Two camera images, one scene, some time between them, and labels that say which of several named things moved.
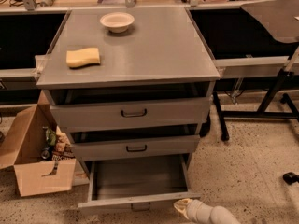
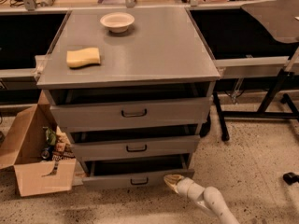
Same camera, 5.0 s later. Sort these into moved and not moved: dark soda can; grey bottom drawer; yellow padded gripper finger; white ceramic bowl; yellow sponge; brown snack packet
Moved: yellow padded gripper finger; grey bottom drawer
Not moved: dark soda can; yellow sponge; brown snack packet; white ceramic bowl
